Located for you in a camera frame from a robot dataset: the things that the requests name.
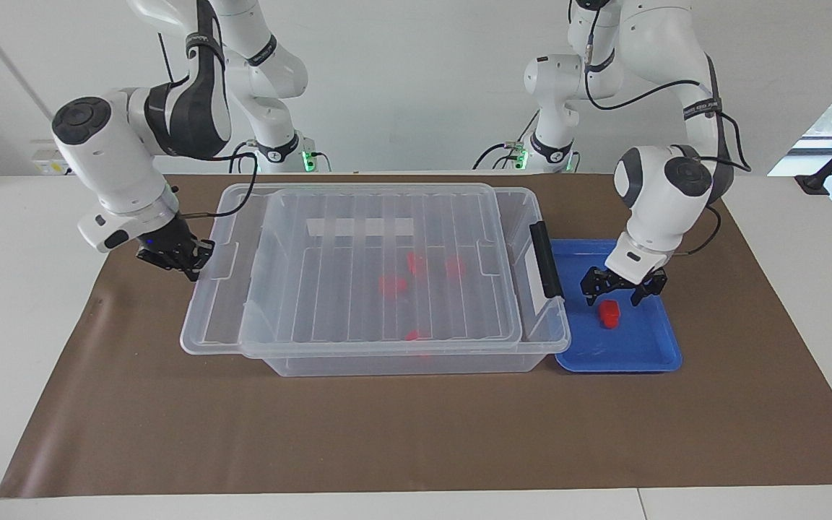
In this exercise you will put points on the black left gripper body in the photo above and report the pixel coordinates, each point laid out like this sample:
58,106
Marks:
629,284

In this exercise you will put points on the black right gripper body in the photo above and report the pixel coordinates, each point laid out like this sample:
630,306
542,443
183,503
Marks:
170,244

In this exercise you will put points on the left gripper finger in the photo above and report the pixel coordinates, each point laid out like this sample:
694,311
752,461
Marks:
653,289
591,285

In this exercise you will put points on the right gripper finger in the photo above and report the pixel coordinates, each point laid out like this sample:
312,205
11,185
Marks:
186,271
203,251

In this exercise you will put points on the red block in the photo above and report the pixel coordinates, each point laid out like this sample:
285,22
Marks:
609,314
455,267
416,336
392,285
416,263

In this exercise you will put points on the clear ribbed plastic lid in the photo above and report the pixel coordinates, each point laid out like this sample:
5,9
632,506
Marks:
279,289

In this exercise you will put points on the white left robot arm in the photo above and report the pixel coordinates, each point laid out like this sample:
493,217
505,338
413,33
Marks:
665,195

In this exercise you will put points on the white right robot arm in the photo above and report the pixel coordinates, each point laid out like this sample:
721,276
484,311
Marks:
113,159

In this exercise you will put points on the blue plastic tray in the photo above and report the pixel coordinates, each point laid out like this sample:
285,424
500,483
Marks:
589,347

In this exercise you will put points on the clear plastic storage box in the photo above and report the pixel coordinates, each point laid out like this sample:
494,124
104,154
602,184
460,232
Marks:
542,325

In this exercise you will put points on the white power box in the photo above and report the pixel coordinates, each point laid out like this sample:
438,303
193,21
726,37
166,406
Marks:
50,163

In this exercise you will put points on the brown table mat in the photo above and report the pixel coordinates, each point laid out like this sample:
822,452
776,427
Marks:
387,433

